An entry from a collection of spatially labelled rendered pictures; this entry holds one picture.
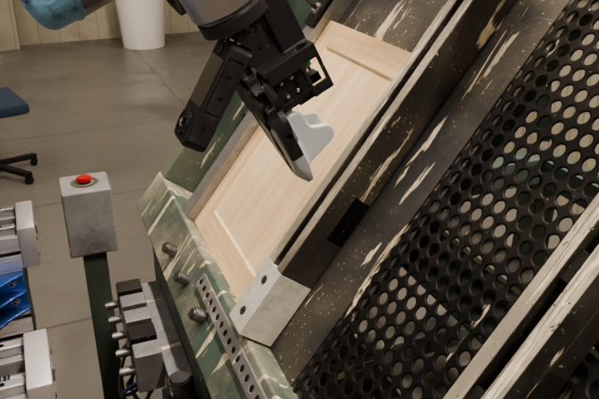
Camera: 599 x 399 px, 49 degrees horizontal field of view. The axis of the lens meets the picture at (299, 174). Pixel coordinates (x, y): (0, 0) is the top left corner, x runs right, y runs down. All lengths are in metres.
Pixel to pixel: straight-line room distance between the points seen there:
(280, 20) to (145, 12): 6.90
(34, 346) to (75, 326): 1.79
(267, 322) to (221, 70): 0.59
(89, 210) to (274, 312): 0.73
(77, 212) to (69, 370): 1.03
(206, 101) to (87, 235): 1.14
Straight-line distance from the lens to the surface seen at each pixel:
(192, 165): 1.78
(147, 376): 1.41
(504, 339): 0.76
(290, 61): 0.65
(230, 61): 0.64
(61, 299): 3.04
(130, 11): 7.57
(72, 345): 2.76
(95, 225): 1.74
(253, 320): 1.12
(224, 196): 1.50
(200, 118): 0.65
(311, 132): 0.70
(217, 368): 1.19
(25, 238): 1.42
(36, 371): 1.02
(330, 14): 1.53
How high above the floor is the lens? 1.60
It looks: 23 degrees down
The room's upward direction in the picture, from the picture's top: straight up
